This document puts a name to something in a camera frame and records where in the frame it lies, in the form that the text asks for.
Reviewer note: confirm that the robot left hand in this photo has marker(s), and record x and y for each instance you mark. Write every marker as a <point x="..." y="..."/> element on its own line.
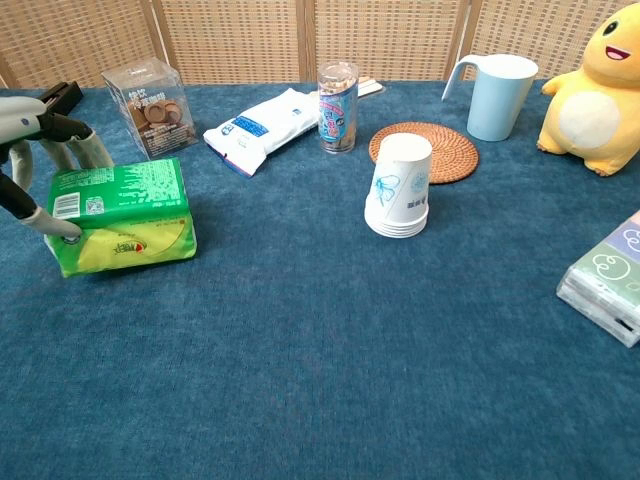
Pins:
<point x="22" y="117"/>

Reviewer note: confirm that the colourful four-pack box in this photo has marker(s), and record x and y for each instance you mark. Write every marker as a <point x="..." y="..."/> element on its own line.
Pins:
<point x="607" y="280"/>

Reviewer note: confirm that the white paper cup stack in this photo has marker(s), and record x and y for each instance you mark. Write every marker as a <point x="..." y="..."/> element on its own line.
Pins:
<point x="400" y="190"/>

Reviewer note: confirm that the round woven rattan coaster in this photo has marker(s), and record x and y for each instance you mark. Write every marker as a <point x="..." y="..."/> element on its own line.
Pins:
<point x="452" y="155"/>

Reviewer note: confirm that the blue tablecloth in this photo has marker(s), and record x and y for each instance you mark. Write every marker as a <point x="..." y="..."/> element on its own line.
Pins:
<point x="300" y="350"/>

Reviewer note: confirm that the clear box of chocolates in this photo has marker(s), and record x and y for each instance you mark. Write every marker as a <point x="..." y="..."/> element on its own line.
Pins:
<point x="155" y="110"/>

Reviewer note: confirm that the green tissue pack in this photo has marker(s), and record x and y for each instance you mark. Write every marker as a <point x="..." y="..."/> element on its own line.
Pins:
<point x="130" y="200"/>

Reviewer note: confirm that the woven bamboo folding screen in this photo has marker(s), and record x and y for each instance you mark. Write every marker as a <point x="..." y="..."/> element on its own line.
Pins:
<point x="240" y="40"/>

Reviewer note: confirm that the yellow plush toy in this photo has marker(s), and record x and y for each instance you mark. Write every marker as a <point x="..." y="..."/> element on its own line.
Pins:
<point x="590" y="115"/>

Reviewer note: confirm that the white wet wipes pack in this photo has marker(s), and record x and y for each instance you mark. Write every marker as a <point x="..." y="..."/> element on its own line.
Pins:
<point x="265" y="125"/>

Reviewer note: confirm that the clear cylindrical snack jar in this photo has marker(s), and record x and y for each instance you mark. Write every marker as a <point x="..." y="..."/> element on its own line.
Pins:
<point x="338" y="110"/>

